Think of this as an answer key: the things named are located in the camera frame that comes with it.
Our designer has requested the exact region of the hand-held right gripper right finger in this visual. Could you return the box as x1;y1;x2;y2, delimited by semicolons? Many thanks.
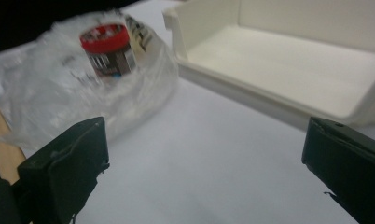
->
301;116;375;224

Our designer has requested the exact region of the clear printed plastic bag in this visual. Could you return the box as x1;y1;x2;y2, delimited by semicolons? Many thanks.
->
0;8;180;150

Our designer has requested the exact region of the red-lidded can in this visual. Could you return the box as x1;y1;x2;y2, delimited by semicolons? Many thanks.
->
79;23;137;78

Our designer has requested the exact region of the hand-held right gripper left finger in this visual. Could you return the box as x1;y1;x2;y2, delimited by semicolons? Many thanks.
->
17;116;110;224

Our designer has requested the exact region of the white plastic bin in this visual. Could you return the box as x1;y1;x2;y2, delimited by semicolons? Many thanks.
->
162;0;375;130

